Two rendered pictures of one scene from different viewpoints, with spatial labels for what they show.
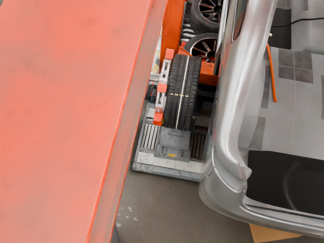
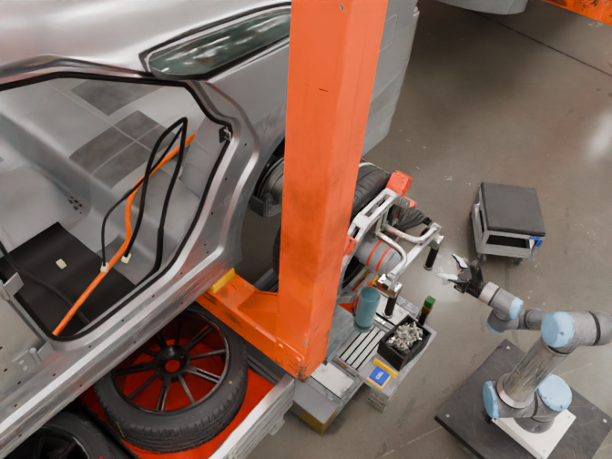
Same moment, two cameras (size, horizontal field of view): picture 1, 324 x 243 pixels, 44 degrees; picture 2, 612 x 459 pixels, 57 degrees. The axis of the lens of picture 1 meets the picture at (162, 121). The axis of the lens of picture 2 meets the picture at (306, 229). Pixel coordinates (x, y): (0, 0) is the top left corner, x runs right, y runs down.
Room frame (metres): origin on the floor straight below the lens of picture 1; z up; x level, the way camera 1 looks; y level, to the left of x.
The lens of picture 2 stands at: (3.70, 0.58, 2.75)
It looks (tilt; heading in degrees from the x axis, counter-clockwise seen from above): 48 degrees down; 210
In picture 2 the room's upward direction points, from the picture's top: 5 degrees clockwise
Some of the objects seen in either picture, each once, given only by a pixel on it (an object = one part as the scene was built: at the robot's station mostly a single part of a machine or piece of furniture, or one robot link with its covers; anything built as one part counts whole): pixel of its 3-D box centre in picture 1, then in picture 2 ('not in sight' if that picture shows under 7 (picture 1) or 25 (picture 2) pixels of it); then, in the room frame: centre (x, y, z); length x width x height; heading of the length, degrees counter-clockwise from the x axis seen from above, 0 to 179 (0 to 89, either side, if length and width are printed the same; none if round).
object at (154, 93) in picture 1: (155, 87); (381, 256); (2.14, 0.09, 0.85); 0.21 x 0.14 x 0.14; 85
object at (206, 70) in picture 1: (202, 66); (242, 295); (2.58, -0.34, 0.69); 0.52 x 0.17 x 0.35; 85
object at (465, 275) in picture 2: not in sight; (470, 283); (2.00, 0.46, 0.80); 0.12 x 0.08 x 0.09; 85
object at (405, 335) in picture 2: not in sight; (403, 341); (2.25, 0.32, 0.51); 0.20 x 0.14 x 0.13; 167
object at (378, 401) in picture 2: not in sight; (386, 381); (2.30, 0.32, 0.21); 0.10 x 0.10 x 0.42; 85
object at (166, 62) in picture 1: (163, 89); (368, 248); (2.13, 0.01, 0.85); 0.54 x 0.07 x 0.54; 175
